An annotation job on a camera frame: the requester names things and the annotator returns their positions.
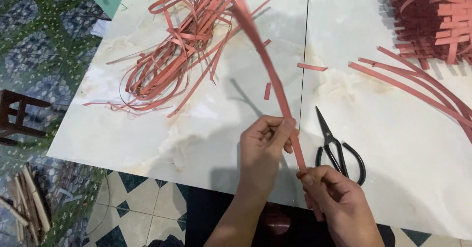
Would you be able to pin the person's dark clothing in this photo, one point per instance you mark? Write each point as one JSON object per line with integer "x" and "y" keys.
{"x": 265, "y": 221}

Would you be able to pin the woven pink strip basket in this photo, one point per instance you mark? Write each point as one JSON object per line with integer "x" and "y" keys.
{"x": 433, "y": 20}

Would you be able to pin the short pink strip offcut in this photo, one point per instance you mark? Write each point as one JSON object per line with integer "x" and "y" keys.
{"x": 312, "y": 67}

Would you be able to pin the bundle of bamboo sticks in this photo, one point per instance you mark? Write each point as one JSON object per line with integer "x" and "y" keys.
{"x": 27, "y": 204}

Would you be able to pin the tiny pink strip offcut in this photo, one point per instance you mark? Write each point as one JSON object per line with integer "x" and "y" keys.
{"x": 267, "y": 91}

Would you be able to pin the person's left hand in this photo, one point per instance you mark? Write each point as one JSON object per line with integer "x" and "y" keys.
{"x": 260, "y": 155}

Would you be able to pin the tangled pile of pink strips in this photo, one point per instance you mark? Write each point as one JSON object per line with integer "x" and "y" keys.
{"x": 177, "y": 51}

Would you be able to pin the person's right hand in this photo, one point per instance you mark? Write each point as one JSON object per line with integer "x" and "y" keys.
{"x": 337, "y": 199}

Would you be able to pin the black metal scissors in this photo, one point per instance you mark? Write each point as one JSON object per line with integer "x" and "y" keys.
{"x": 333, "y": 147}

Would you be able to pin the dark wooden stool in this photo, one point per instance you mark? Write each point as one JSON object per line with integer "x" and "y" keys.
{"x": 16, "y": 116}

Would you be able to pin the long pink weaving strip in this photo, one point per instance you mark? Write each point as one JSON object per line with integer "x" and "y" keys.
{"x": 271, "y": 73}

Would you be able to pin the small pink strip offcut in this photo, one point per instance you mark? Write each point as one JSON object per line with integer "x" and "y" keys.
{"x": 267, "y": 42}

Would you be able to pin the curved pink strip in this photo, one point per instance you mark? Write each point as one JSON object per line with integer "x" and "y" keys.
{"x": 424, "y": 78}
{"x": 409, "y": 88}
{"x": 427, "y": 73}

